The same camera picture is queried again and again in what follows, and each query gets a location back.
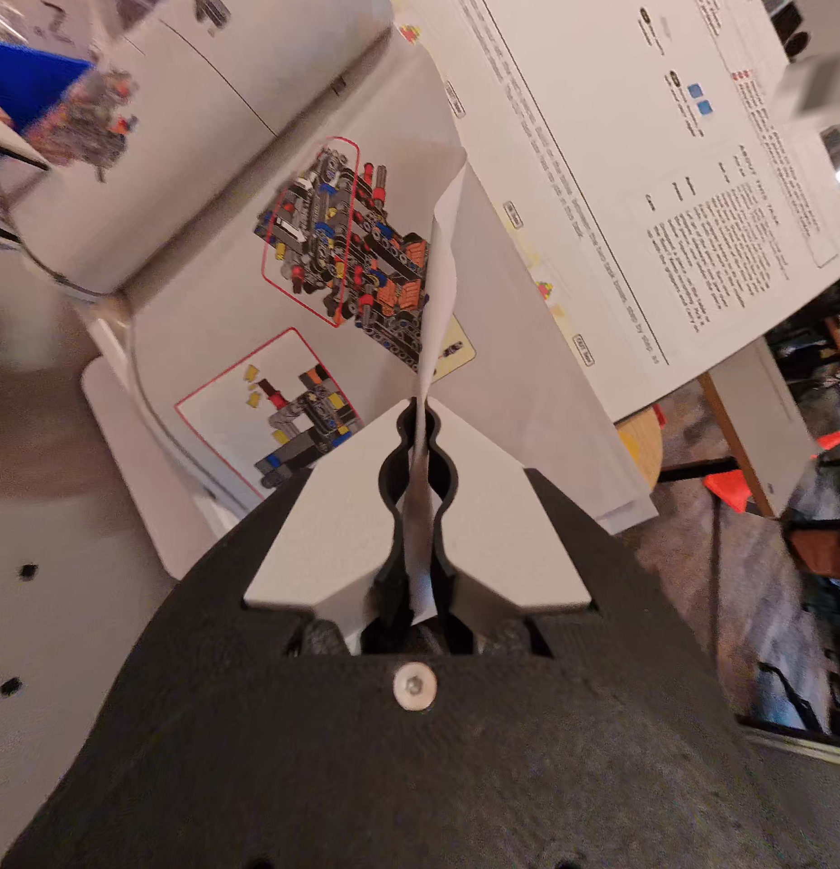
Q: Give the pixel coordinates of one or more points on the blue plastic bin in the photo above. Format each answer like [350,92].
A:
[26,81]

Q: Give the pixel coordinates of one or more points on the dark storage shelf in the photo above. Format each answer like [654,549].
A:
[823,380]

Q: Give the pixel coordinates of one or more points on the lego instruction booklet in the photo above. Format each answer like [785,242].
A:
[209,353]

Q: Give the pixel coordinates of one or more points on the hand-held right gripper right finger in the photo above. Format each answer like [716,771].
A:
[515,543]

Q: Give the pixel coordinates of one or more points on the white stand with base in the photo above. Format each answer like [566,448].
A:
[141,475]

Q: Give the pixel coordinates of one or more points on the orange flat object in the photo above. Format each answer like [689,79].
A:
[728,489]

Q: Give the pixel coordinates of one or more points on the white printed task sheet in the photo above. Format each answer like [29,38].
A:
[596,136]

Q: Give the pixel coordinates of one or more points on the round wooden stool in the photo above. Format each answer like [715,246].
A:
[640,445]

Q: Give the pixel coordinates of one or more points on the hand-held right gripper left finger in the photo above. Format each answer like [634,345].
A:
[318,543]

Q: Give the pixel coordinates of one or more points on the grey panel with wooden edge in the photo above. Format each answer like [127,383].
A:
[759,421]

